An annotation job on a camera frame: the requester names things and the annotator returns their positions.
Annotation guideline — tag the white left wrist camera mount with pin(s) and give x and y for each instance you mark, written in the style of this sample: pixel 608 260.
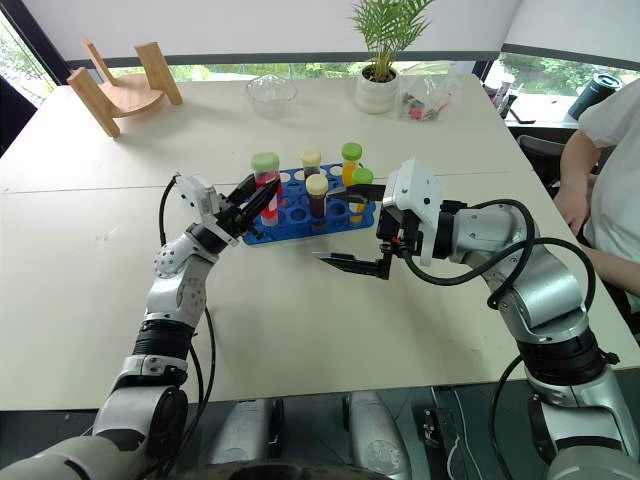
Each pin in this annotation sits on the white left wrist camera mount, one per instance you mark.
pixel 200 195

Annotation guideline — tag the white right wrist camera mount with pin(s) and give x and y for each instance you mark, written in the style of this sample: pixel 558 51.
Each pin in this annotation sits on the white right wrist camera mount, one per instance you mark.
pixel 415 192

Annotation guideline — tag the blue test tube rack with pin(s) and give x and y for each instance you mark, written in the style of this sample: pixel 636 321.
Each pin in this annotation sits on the blue test tube rack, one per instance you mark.
pixel 300 227

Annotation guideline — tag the person in white shirt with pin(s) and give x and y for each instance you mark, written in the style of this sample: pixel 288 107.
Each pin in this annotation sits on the person in white shirt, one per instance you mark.
pixel 615 165

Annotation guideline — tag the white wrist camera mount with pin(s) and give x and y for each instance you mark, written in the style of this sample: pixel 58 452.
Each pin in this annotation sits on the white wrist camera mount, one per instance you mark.
pixel 200 195
pixel 415 192

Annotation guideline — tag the green cap yellow liquid tube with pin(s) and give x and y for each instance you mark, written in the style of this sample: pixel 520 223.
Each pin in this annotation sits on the green cap yellow liquid tube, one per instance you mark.
pixel 362 177

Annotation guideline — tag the green cap orange liquid tube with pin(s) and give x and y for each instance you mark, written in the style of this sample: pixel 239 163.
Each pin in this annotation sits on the green cap orange liquid tube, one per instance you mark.
pixel 351 155

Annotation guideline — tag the green cap red liquid tube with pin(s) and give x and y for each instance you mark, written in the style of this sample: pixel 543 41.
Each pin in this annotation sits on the green cap red liquid tube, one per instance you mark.
pixel 266 167

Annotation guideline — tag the clear glass bowl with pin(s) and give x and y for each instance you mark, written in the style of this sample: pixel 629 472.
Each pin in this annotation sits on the clear glass bowl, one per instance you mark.
pixel 271 95

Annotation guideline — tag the green palm plant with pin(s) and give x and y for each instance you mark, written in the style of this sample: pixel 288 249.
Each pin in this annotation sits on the green palm plant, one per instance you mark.
pixel 385 30

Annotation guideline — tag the dark green tumbler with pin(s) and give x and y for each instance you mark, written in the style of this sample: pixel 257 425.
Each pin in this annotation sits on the dark green tumbler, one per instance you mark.
pixel 590 97

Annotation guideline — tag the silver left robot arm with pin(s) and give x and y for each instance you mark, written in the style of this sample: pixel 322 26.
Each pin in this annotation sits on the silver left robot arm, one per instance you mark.
pixel 170 300

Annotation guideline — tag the cream cap short tube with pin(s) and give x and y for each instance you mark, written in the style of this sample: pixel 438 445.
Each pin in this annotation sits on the cream cap short tube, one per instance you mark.
pixel 310 159

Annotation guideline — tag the wooden curved stand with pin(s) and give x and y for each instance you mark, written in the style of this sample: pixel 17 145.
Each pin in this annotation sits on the wooden curved stand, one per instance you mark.
pixel 130 97

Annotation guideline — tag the clear bag with small parts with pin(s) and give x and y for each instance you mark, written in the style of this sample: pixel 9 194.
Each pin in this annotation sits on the clear bag with small parts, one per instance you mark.
pixel 425 102

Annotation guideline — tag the white ribbed plant pot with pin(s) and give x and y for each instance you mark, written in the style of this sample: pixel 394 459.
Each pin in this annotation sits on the white ribbed plant pot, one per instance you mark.
pixel 376 95

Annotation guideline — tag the black office chair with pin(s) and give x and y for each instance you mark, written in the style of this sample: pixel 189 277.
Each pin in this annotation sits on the black office chair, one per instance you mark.
pixel 542 152

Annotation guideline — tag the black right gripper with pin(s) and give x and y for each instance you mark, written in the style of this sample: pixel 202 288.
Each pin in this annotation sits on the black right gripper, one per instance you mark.
pixel 400 227

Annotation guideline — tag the cream cap dark liquid tube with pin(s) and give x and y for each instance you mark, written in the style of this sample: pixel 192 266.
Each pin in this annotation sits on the cream cap dark liquid tube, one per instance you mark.
pixel 317 192

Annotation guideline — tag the pink tube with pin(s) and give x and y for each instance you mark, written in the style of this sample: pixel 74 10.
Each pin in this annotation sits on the pink tube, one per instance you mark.
pixel 502 87

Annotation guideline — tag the silver robot leg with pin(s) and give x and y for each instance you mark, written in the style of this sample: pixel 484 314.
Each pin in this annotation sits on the silver robot leg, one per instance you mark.
pixel 245 430
pixel 377 435

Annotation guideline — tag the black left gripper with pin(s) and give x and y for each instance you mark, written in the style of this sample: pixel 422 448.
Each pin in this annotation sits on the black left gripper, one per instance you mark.
pixel 235 217

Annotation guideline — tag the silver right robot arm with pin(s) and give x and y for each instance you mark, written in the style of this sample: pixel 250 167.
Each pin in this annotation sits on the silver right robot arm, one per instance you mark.
pixel 545 295

